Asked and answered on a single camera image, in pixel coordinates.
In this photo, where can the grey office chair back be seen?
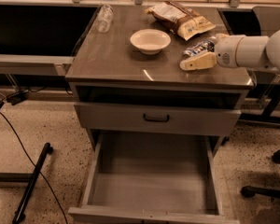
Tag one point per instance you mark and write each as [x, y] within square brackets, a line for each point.
[269, 19]

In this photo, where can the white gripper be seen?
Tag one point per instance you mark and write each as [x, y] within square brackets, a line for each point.
[230, 51]

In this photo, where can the white bowl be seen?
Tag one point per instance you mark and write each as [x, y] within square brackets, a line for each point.
[150, 41]

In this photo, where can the brown chip bag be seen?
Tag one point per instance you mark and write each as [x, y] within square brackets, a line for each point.
[180, 20]

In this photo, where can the closed grey top drawer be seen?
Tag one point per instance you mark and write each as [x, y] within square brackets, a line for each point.
[197, 121]

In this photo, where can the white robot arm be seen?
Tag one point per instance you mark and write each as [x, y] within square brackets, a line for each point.
[261, 53]

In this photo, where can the blue pepsi can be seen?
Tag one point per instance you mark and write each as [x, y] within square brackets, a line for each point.
[199, 48]

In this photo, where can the open grey middle drawer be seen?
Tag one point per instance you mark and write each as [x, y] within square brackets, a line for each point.
[151, 178]

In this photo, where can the grey drawer cabinet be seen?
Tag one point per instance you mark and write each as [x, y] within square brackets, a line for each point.
[108, 69]

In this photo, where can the clear plastic bottle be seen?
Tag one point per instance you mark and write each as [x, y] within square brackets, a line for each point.
[104, 18]

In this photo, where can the black drawer handle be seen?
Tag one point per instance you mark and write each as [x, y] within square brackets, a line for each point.
[163, 119]

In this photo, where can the black stand leg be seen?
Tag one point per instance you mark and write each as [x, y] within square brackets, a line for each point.
[19, 214]

